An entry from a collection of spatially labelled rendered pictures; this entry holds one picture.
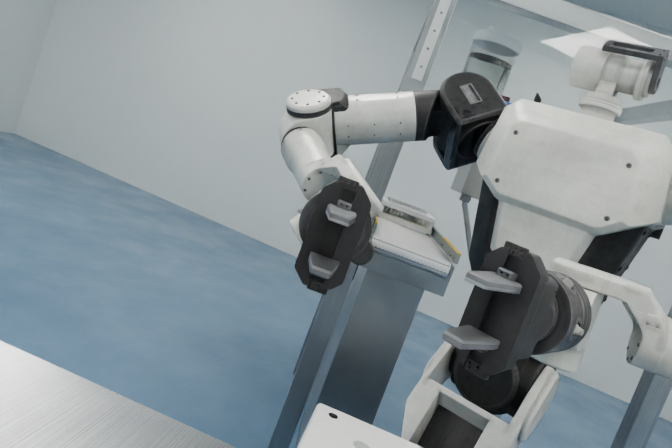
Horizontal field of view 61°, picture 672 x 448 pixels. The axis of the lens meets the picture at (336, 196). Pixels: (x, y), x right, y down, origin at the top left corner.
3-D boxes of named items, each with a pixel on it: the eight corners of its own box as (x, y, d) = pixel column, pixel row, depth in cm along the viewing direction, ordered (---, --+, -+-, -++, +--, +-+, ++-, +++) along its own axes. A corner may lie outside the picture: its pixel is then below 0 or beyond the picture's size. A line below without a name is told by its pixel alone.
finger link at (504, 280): (457, 276, 49) (489, 279, 53) (490, 292, 47) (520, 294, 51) (464, 259, 48) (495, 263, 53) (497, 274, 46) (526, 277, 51)
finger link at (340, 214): (322, 217, 54) (325, 210, 60) (354, 229, 54) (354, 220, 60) (328, 202, 54) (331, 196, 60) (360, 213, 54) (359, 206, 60)
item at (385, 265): (443, 297, 177) (455, 267, 176) (356, 264, 177) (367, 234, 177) (411, 237, 306) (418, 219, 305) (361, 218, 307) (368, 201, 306)
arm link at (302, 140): (292, 156, 85) (266, 104, 100) (299, 211, 91) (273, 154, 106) (359, 142, 87) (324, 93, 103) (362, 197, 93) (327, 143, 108)
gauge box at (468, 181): (494, 205, 170) (519, 142, 168) (460, 193, 170) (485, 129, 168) (479, 199, 192) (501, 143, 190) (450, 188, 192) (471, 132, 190)
